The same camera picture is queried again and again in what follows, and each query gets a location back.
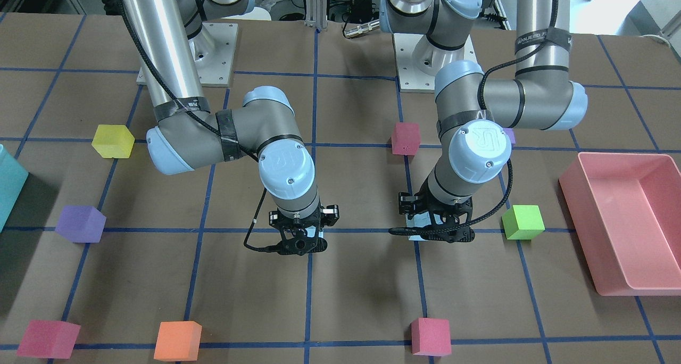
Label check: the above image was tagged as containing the orange foam block near base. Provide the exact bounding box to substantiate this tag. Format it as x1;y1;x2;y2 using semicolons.
92;125;135;159

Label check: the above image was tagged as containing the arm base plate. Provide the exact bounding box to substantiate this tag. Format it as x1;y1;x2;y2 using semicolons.
393;34;477;93
187;23;239;88

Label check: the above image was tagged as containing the light blue foam block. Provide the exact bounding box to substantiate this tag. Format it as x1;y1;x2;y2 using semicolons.
405;213;431;241

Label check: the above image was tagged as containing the orange foam block outer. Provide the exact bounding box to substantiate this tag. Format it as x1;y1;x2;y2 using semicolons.
154;321;202;362

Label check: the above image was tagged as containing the purple foam block near tray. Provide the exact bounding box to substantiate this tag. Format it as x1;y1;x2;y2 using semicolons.
503;127;517;144

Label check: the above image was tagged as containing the yellow foam block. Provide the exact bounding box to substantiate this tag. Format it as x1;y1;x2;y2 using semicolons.
55;205;106;243

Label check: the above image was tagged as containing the pink foam block near base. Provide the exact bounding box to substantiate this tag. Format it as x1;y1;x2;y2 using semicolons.
390;122;421;157

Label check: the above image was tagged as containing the green foam block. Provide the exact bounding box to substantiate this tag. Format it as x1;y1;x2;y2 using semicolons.
502;205;545;240

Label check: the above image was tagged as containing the teal plastic bin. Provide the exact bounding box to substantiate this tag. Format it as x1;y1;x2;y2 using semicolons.
1;144;29;231

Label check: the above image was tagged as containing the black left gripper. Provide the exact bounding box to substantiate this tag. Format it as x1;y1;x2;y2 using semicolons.
399;192;475;243

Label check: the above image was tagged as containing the pink plastic tray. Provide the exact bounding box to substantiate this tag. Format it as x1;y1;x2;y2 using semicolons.
559;152;680;296

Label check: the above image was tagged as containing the pink foam block outer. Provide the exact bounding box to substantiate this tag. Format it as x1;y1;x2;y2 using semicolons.
410;317;452;357

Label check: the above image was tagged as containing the pink foam block far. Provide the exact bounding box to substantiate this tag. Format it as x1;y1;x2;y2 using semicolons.
16;320;81;359

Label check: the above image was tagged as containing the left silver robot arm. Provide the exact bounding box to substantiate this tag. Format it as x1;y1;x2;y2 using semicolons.
389;0;588;243

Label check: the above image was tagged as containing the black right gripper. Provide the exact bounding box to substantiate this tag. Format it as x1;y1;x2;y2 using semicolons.
269;204;339;255

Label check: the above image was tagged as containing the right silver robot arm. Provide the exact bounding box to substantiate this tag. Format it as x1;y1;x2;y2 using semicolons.
117;0;339;255

